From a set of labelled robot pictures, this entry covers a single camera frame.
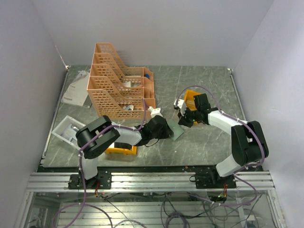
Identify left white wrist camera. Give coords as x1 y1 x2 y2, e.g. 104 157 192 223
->
148 106 163 118

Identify yellow bin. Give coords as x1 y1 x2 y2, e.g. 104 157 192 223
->
184 90 201 111
105 142 137 155

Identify pink file organizer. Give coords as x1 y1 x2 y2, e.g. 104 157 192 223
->
87 43 156 120

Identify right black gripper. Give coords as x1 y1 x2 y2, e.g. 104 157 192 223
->
178 106 200 128

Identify aluminium rail frame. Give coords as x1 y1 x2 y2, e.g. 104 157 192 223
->
15 171 287 228

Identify white paper sheet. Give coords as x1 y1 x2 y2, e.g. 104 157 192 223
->
61 70 92 108

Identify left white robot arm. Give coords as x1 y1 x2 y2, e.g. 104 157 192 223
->
76 115 174 189

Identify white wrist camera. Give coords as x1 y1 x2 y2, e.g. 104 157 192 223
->
173 99 187 116
148 106 163 118

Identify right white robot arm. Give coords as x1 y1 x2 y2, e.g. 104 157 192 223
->
173 94 269 188

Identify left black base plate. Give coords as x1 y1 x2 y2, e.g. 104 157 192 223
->
68 172 112 190

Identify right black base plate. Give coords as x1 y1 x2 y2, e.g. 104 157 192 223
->
189 173 237 189

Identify white bin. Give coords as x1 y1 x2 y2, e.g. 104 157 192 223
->
51 115 85 150

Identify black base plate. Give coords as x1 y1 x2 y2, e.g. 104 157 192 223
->
68 172 112 190
189 173 237 189

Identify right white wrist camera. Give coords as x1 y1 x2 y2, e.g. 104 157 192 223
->
173 99 187 116

